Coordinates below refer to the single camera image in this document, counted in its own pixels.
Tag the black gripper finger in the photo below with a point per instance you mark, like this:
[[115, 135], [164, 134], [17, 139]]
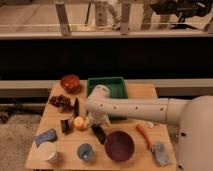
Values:
[[65, 126], [75, 109]]

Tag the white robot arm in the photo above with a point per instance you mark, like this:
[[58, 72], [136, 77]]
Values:
[[193, 117]]

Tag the black eraser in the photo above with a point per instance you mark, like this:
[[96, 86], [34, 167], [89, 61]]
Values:
[[100, 134]]

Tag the yellow apple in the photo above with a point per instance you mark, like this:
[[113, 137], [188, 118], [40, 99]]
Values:
[[80, 123]]

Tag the dark red grape bunch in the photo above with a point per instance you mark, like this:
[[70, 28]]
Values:
[[61, 102]]

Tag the blue sponge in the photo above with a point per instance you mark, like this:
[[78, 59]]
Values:
[[47, 136]]

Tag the orange-brown bowl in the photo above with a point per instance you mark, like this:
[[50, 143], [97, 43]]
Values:
[[70, 83]]

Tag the small blue cup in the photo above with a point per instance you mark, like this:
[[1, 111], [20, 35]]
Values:
[[85, 152]]

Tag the white paper cup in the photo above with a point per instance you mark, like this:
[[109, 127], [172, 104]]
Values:
[[47, 152]]

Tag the green plastic tray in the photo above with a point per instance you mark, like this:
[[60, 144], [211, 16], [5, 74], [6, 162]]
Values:
[[113, 87]]

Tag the purple bowl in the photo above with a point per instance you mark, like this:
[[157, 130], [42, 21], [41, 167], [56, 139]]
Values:
[[119, 146]]

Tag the orange carrot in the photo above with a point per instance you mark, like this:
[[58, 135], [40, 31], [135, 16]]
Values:
[[143, 132]]

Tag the blue-grey cloth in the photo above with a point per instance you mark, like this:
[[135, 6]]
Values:
[[160, 154]]

